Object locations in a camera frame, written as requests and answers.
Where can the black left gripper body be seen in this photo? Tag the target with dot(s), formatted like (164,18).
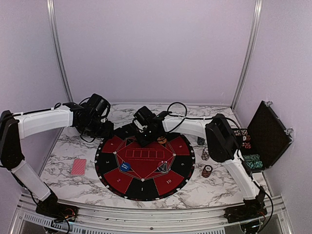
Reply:
(95,129)

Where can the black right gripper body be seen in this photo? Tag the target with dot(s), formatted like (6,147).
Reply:
(148,138)

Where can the orange big blind button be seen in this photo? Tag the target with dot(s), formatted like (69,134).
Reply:
(161,140)

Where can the blue small blind button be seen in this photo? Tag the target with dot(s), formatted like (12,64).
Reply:
(125,167)

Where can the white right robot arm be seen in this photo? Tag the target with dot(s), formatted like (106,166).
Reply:
(223,145)

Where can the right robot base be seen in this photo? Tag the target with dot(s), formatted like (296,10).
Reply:
(248,215)

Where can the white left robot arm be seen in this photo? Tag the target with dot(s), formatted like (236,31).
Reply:
(15,127)

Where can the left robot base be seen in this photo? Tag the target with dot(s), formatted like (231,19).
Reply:
(57,210)

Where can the round red black poker mat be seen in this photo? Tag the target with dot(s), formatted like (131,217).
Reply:
(143,183)

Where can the red playing card deck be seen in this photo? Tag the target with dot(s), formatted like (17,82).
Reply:
(79,167)

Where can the red brown chip stack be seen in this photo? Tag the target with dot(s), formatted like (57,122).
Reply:
(207,170)

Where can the black poker chip case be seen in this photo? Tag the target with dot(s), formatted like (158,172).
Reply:
(265,139)

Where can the left aluminium frame post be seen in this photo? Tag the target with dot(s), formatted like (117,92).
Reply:
(57,48)

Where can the aluminium frame post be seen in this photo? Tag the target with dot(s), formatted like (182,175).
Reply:
(57,48)
(249,53)

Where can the aluminium front rail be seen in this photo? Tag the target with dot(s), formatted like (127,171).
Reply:
(92,219)

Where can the right aluminium frame post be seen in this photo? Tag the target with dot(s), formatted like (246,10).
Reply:
(249,53)

